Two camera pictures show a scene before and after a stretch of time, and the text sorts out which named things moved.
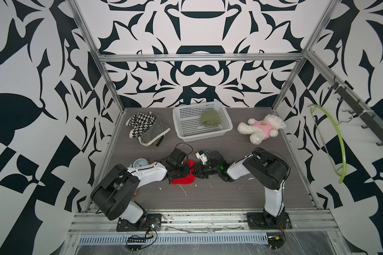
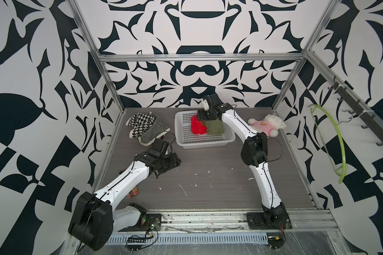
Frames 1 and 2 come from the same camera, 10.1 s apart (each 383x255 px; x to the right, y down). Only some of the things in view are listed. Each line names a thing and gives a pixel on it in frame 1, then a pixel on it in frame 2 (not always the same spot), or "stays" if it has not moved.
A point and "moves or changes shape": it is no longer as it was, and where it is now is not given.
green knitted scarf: (209, 117) moves or changes shape
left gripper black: (186, 171) → (175, 161)
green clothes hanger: (341, 138) stays
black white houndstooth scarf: (148, 127) stays
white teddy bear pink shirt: (259, 130) stays
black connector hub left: (136, 240) stays
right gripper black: (198, 170) → (201, 114)
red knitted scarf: (188, 179) → (196, 126)
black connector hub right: (275, 243) stays
